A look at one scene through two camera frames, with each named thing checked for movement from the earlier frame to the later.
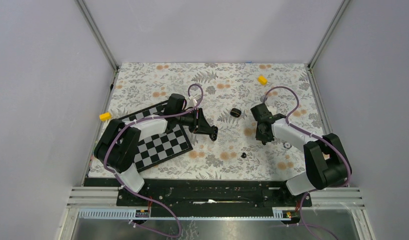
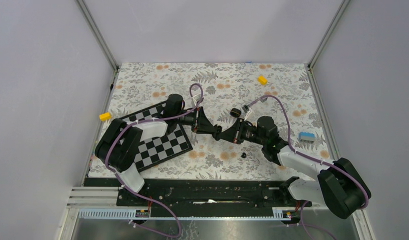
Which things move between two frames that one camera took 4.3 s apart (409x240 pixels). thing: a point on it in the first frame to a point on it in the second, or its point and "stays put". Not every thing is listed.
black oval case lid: x=235 y=112 stays put
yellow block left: x=105 y=116 stays put
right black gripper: x=259 y=137 to x=234 y=134
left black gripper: x=199 y=121 stays put
